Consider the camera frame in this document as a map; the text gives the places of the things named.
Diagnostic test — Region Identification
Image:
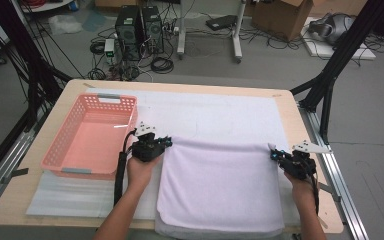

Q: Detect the white floor board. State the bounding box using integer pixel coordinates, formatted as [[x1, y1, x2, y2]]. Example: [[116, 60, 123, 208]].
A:
[[300, 16, 377, 61]]

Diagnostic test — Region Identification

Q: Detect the black computer tower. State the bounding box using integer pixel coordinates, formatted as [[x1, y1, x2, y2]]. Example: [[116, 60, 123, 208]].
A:
[[141, 5, 165, 54], [114, 4, 144, 62]]

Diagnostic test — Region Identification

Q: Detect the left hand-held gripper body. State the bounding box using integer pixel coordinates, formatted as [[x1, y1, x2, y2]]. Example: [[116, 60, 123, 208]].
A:
[[131, 120, 165, 163]]

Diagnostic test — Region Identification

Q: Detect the lilac printed towel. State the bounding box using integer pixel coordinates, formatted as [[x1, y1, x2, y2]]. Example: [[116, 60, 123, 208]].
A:
[[154, 134, 286, 240]]

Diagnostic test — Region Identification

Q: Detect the person's right hand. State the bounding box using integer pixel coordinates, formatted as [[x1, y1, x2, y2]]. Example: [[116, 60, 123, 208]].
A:
[[283, 171, 316, 208]]

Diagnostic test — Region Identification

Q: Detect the white metal stand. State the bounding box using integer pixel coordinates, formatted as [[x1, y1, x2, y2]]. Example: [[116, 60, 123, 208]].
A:
[[176, 0, 248, 64]]

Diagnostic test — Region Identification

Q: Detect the aluminium rail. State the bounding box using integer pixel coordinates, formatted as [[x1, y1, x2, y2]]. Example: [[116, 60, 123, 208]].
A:
[[298, 103, 371, 240], [0, 109, 53, 218]]

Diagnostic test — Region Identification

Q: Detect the black frame stand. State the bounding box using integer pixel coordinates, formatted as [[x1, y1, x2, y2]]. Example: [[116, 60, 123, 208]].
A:
[[289, 0, 384, 146], [0, 0, 74, 131]]

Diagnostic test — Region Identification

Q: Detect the teal floor sheet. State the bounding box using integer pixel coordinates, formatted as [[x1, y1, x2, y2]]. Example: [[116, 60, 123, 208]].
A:
[[81, 9, 109, 33]]

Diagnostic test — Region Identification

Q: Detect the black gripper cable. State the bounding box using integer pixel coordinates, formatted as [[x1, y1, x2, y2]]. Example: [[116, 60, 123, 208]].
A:
[[308, 166, 321, 216], [113, 129, 138, 207]]

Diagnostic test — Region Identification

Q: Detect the white round table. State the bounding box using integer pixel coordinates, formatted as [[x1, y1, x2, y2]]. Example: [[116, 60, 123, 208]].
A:
[[19, 0, 76, 14]]

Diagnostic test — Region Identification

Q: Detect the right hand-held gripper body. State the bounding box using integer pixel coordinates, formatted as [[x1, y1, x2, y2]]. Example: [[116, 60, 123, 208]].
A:
[[277, 139, 333, 181]]

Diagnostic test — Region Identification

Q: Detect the pink plastic basket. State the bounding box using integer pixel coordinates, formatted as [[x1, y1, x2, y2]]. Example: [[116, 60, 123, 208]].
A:
[[39, 93, 139, 182]]

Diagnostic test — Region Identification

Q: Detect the small white power box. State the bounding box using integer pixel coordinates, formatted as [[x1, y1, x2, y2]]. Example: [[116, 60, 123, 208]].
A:
[[103, 38, 116, 58]]

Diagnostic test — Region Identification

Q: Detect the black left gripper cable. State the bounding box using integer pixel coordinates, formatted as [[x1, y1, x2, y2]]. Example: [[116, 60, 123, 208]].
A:
[[113, 129, 138, 207]]

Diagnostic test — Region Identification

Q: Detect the white foam mat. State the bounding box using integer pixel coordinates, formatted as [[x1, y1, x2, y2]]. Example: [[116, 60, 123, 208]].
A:
[[25, 87, 313, 225]]

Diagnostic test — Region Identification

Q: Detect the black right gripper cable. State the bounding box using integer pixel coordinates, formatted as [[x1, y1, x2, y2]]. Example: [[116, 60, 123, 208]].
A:
[[308, 166, 321, 216]]

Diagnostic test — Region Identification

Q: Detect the open cardboard box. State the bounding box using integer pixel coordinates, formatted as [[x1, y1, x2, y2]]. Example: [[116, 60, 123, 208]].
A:
[[250, 0, 314, 42]]

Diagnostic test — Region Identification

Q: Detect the black flat device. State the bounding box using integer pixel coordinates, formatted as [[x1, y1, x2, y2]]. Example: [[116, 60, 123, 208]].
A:
[[205, 14, 238, 32]]

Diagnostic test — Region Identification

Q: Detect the brown cardboard box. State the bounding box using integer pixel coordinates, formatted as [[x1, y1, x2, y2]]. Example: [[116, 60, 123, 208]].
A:
[[94, 0, 141, 9], [311, 0, 369, 18]]

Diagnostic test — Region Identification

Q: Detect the person's left hand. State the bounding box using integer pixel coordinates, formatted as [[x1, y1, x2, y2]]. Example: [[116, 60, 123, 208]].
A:
[[126, 156, 163, 195]]

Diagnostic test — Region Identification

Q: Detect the grey headset device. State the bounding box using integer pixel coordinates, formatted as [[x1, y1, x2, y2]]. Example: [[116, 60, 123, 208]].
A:
[[308, 12, 356, 46]]

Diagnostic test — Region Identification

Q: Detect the coiled black cable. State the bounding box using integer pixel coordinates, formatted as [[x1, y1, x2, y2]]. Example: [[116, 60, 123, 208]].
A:
[[88, 67, 107, 81], [150, 56, 175, 75]]

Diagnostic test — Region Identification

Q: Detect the clear plastic bag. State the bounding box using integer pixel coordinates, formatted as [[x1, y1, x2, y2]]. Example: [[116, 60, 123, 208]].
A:
[[48, 13, 84, 36]]

